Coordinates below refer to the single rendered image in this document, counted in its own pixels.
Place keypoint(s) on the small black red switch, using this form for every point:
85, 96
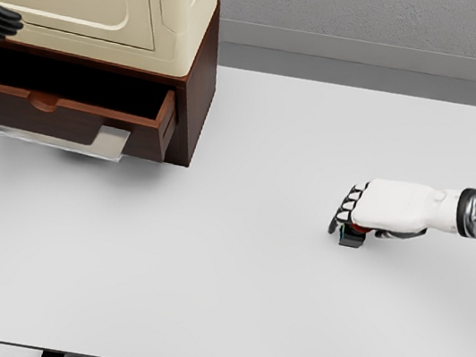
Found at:
353, 236

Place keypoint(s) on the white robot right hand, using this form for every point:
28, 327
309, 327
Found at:
390, 203

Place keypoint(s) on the brown cabinet with cream top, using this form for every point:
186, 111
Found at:
112, 0

